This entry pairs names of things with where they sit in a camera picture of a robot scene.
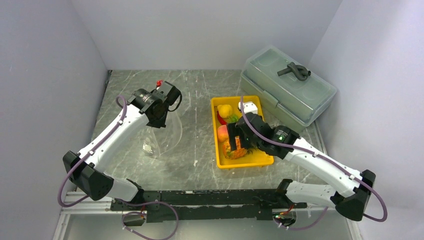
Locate orange toy pineapple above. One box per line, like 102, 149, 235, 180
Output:
220, 140, 257, 160

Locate yellow plastic tray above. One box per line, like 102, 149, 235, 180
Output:
210, 96, 274, 169

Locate clear zip top bag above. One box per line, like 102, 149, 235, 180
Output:
140, 112, 183, 159

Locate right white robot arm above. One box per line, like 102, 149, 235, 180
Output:
226, 112, 376, 222

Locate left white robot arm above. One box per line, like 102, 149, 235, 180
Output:
57, 81, 182, 210

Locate green toy grapes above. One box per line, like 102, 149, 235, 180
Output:
225, 114, 240, 123

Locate toy peach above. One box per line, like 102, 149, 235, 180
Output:
216, 125, 229, 143

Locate red toy chili pepper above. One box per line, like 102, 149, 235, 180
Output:
216, 110, 229, 125

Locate yellow toy lemon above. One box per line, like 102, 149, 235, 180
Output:
217, 104, 234, 119

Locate green translucent storage box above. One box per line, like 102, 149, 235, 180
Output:
240, 45, 337, 133

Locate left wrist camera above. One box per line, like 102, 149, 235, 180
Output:
156, 80, 183, 112

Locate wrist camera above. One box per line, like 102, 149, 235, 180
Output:
156, 80, 183, 112
238, 101, 259, 115

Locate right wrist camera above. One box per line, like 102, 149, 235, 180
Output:
238, 101, 259, 115

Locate dark knotted hose piece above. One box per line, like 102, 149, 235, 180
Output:
277, 61, 312, 81

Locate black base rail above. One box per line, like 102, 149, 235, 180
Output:
110, 189, 307, 223

